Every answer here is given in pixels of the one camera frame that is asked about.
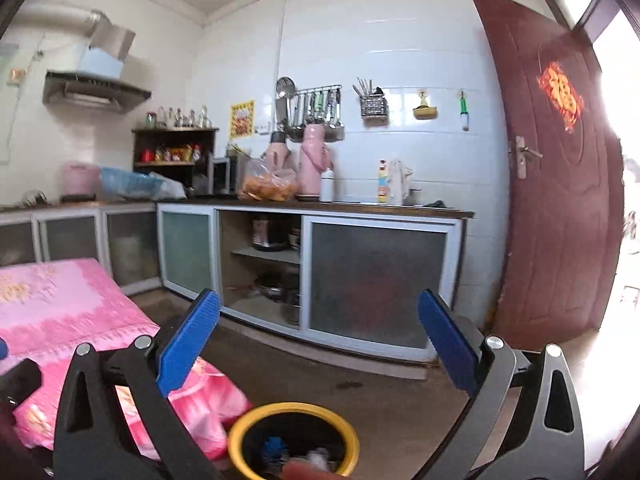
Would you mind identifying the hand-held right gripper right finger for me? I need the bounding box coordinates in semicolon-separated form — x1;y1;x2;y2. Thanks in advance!
418;289;586;480

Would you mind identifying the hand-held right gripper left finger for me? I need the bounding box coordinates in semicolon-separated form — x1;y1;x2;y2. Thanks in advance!
52;289;222;480

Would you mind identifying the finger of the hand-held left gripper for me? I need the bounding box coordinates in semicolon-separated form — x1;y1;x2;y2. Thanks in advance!
0;337;42;406

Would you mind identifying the yellow-rimmed black trash bin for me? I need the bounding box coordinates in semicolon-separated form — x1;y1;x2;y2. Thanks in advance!
226;401;361;480

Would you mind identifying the blue glove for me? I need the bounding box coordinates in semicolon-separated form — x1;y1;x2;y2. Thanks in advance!
260;436;287;461

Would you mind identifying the pink floral blanket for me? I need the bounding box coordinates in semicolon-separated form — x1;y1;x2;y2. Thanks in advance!
0;257;253;463

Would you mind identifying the steel pot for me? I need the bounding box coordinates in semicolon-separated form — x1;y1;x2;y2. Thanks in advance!
255;272;301;326

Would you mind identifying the white kitchen counter cabinet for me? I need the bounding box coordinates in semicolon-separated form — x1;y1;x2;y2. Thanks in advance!
0;199;475;363

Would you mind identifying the dark rice cooker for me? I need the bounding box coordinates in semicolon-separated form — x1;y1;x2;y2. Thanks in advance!
250;215;291;252

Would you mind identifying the white plastic bag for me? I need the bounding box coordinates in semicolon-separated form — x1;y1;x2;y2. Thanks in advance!
150;172;188;200

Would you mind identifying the brown wooden door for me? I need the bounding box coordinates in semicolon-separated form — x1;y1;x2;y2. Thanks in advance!
467;0;626;352

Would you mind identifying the black microwave oven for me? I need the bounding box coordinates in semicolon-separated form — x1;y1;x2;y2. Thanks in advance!
210;155;241;196

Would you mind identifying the blue plastic basket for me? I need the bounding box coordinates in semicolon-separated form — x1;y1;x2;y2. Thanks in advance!
99;166;166;200

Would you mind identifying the white hanging cloth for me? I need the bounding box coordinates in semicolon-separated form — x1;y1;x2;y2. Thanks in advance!
387;159;415;206

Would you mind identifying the clear bag of orange food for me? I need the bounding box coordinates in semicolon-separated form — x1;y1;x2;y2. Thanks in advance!
237;157;300;202

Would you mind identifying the row of spice jars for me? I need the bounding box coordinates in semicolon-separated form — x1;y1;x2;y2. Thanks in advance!
140;144;203;163

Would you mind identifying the pink lidded pot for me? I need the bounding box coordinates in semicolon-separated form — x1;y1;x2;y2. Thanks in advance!
61;161;103;196

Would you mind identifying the pink thermos with black top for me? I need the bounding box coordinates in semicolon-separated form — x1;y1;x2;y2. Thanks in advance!
265;131;298;176

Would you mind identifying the dark wooden spice shelf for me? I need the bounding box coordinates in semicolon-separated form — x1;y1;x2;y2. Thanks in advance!
131;127;220;196

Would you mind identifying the tall pink thermos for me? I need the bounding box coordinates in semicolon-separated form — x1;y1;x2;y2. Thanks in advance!
297;124;335;197

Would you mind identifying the row of glass bottles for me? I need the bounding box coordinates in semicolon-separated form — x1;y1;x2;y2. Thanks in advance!
145;105;213;130

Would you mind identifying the rack of hanging utensils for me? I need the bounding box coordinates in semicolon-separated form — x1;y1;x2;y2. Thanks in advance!
275;76;346;143

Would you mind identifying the steel range hood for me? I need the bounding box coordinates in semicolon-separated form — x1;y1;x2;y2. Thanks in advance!
42;22;152;113

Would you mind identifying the red door decoration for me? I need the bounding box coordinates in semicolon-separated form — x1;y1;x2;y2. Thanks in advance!
537;61;586;133

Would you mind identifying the metal door handle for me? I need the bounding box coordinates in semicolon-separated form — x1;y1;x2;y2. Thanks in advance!
509;136;543;180

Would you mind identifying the yellow wall poster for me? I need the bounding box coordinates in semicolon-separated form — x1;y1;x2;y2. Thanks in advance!
229;100;256;140

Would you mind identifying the yellow wall holder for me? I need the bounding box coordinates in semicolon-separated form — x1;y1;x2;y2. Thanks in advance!
412;89;440;120

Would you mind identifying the wire chopstick holder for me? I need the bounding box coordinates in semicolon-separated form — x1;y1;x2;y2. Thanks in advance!
352;77;390;120

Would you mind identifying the white exhaust duct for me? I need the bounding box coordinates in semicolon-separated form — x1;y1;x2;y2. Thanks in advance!
10;2;111;31

